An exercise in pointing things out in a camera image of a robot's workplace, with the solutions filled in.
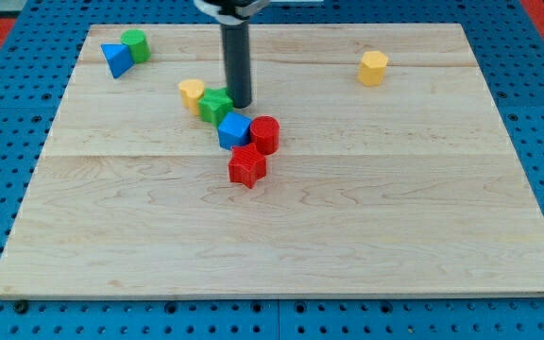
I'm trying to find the yellow heart block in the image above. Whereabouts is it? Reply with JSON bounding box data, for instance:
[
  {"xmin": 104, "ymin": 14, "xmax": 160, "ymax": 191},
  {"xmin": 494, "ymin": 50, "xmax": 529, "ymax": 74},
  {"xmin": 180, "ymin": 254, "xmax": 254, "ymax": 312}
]
[{"xmin": 178, "ymin": 78, "xmax": 205, "ymax": 116}]

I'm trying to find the red cylinder block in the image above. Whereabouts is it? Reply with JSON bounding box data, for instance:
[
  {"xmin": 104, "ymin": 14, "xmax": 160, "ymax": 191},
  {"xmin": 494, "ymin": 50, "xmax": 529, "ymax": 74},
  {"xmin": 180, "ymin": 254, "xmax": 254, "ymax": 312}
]
[{"xmin": 249, "ymin": 116, "xmax": 280, "ymax": 155}]

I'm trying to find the yellow hexagon block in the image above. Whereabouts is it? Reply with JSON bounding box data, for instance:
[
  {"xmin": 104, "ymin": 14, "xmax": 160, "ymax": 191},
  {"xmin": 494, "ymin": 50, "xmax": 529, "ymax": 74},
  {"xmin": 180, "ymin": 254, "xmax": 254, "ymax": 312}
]
[{"xmin": 357, "ymin": 51, "xmax": 389, "ymax": 87}]

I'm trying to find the green star block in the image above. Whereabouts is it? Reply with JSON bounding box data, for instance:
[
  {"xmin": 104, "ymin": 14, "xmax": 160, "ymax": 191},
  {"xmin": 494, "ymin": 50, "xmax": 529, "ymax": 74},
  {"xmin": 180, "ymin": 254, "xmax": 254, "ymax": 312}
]
[{"xmin": 197, "ymin": 88, "xmax": 233, "ymax": 127}]

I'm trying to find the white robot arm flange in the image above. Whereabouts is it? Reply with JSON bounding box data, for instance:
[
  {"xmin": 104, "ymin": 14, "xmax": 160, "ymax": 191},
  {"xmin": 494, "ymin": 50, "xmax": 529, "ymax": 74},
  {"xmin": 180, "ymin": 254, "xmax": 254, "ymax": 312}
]
[{"xmin": 193, "ymin": 0, "xmax": 270, "ymax": 26}]

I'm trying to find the green cylinder block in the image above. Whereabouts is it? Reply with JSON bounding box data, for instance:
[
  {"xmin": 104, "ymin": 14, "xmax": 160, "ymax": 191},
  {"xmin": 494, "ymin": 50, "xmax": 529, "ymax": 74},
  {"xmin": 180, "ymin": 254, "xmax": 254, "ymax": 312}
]
[{"xmin": 120, "ymin": 28, "xmax": 151, "ymax": 63}]

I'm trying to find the blue cube block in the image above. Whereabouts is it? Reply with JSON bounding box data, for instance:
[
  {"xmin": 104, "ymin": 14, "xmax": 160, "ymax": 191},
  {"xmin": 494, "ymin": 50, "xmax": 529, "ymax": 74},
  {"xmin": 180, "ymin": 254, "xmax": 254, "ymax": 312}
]
[{"xmin": 217, "ymin": 111, "xmax": 251, "ymax": 150}]

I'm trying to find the blue triangle block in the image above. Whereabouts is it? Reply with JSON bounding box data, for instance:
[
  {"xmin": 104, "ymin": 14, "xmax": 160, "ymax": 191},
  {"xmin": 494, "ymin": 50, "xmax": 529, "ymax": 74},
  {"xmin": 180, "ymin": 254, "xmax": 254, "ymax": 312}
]
[{"xmin": 101, "ymin": 43, "xmax": 134, "ymax": 78}]

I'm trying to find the red star block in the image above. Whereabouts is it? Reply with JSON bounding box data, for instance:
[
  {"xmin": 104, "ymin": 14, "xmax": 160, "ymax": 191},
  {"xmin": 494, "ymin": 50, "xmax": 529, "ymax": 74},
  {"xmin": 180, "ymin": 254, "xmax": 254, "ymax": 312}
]
[{"xmin": 228, "ymin": 143, "xmax": 267, "ymax": 189}]

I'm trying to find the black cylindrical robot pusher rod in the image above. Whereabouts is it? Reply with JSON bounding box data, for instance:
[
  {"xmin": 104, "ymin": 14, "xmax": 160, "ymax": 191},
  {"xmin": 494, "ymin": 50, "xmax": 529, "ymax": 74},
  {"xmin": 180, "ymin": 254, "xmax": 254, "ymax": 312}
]
[{"xmin": 220, "ymin": 21, "xmax": 252, "ymax": 109}]

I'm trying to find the light wooden board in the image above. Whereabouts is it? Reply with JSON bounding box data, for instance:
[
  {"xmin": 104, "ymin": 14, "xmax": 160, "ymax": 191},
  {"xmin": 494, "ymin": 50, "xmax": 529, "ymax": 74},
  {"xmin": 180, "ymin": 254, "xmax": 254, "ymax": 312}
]
[{"xmin": 0, "ymin": 24, "xmax": 544, "ymax": 300}]

